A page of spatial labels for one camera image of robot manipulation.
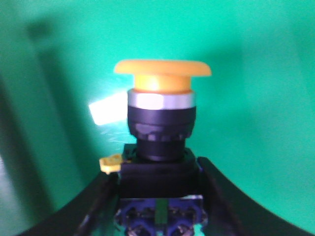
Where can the yellow mushroom push button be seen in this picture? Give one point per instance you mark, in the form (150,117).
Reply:
(159,176)

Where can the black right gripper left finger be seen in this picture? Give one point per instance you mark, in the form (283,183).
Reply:
(81,215)

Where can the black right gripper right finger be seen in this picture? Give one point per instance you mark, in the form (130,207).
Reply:
(232,213)

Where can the green conveyor belt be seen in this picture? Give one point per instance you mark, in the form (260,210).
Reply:
(62,107)

